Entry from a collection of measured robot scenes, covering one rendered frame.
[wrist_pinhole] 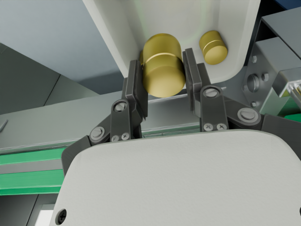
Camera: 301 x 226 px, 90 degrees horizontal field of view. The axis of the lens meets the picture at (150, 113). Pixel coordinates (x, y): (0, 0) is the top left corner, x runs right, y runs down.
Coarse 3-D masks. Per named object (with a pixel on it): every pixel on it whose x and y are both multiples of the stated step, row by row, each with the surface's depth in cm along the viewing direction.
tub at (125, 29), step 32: (96, 0) 16; (128, 0) 21; (160, 0) 21; (192, 0) 21; (224, 0) 20; (256, 0) 15; (128, 32) 23; (160, 32) 25; (192, 32) 25; (224, 32) 22; (128, 64) 22; (224, 64) 24
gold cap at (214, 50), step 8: (208, 32) 24; (216, 32) 24; (200, 40) 25; (208, 40) 23; (216, 40) 23; (200, 48) 26; (208, 48) 22; (216, 48) 22; (224, 48) 22; (208, 56) 23; (216, 56) 23; (224, 56) 23
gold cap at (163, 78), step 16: (144, 48) 13; (160, 48) 12; (176, 48) 12; (144, 64) 12; (160, 64) 10; (176, 64) 11; (144, 80) 11; (160, 80) 11; (176, 80) 11; (160, 96) 13
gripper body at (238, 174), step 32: (96, 160) 7; (128, 160) 6; (160, 160) 6; (192, 160) 6; (224, 160) 6; (256, 160) 5; (288, 160) 5; (64, 192) 6; (96, 192) 6; (128, 192) 6; (160, 192) 5; (192, 192) 5; (224, 192) 5; (256, 192) 5; (288, 192) 5; (64, 224) 6; (96, 224) 5; (128, 224) 5; (160, 224) 5; (192, 224) 5; (224, 224) 4; (256, 224) 4; (288, 224) 4
